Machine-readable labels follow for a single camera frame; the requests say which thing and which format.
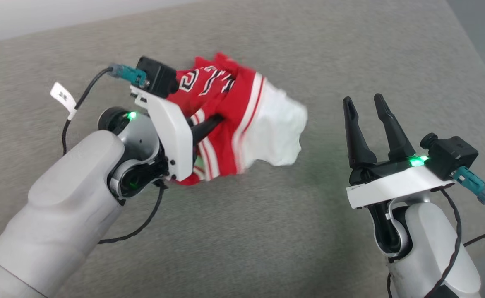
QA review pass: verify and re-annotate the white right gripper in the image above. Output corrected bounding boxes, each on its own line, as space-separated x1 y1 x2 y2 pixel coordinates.
342 93 456 209

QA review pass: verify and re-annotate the black left camera cable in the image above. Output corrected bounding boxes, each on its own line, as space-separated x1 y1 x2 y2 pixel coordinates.
62 67 165 245

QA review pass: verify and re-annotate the grey fabric sofa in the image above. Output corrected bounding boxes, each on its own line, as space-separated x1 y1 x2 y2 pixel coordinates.
0 0 485 298

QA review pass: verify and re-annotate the teal cable connector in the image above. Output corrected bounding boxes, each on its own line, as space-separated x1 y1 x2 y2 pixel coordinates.
452 166 485 206
110 63 149 89

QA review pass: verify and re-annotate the white cable label tag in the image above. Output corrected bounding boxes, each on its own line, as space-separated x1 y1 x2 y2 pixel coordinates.
50 82 78 121

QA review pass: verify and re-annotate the twisted black arm cable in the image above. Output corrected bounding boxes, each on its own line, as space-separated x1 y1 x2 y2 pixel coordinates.
423 188 463 298

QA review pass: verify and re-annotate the black right camera cable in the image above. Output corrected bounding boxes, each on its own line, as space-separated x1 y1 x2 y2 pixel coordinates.
462 198 485 248

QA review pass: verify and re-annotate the teal right cable connector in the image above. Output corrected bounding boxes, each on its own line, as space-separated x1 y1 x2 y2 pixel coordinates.
452 166 485 206

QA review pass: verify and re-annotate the teal left cable connector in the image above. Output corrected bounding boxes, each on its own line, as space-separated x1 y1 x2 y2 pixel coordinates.
110 63 149 89

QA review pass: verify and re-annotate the black camera cable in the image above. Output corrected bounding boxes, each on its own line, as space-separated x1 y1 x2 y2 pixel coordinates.
462 198 485 248
62 67 165 245

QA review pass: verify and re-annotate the red white basketball jersey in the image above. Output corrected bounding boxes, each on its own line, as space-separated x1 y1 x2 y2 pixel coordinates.
166 52 308 186

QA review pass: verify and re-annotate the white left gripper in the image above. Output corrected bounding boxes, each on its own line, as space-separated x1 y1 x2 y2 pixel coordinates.
130 85 226 182

